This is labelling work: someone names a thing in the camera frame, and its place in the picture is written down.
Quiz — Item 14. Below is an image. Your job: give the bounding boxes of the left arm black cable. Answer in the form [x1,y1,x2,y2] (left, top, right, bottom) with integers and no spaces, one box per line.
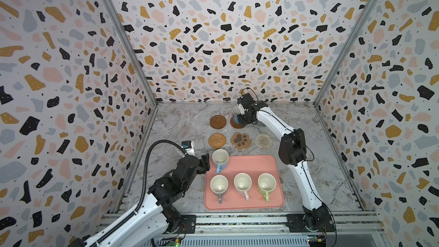
[82,140,187,247]

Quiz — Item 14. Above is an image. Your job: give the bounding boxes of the cork paw coaster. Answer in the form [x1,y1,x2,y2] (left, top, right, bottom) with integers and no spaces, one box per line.
[230,132,252,150]

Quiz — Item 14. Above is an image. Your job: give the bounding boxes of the pink handled cream mug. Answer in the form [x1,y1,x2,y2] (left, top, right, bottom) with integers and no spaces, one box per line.
[233,173,252,201]

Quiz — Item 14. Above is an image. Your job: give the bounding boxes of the green handled cream mug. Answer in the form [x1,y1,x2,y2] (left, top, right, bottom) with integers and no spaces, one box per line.
[257,173,277,202]

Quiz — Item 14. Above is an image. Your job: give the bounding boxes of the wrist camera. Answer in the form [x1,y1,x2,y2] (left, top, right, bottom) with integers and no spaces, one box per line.
[237,93,256,115]
[181,141,195,156]

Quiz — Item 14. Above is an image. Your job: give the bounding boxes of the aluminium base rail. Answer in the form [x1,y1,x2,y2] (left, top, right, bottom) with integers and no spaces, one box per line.
[93,212,386,247]

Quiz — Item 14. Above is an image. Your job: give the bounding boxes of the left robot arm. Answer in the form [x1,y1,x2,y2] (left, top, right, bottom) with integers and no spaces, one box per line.
[69,153,210,247]

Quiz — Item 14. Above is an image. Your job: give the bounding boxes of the multicolour woven coaster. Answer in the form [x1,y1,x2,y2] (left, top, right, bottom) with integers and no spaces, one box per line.
[254,134,273,149]

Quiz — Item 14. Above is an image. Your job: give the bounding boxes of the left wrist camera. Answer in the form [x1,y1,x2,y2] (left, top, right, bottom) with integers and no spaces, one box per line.
[181,141,195,156]

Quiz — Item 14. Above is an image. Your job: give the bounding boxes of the brown wooden coaster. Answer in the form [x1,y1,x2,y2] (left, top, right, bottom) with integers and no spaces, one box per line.
[230,118,244,129]
[209,115,227,129]

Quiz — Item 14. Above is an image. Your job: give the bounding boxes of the woven rattan coaster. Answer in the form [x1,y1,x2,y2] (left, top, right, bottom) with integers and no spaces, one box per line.
[208,133,227,149]

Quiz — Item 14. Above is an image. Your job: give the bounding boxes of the teal handled cream mug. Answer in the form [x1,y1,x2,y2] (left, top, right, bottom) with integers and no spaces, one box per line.
[210,175,229,204]

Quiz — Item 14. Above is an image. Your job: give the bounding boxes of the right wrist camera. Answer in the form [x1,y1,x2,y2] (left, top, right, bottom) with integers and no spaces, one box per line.
[237,93,256,115]

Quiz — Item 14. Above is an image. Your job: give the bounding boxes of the pink silicone tray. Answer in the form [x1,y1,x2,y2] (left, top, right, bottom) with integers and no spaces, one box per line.
[204,155,285,210]

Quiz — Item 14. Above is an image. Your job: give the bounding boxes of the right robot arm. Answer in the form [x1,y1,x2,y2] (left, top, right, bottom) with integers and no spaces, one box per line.
[237,94,332,232]

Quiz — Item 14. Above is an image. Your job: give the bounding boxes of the light blue patterned mug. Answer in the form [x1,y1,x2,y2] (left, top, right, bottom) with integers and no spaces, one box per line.
[232,106,241,126]

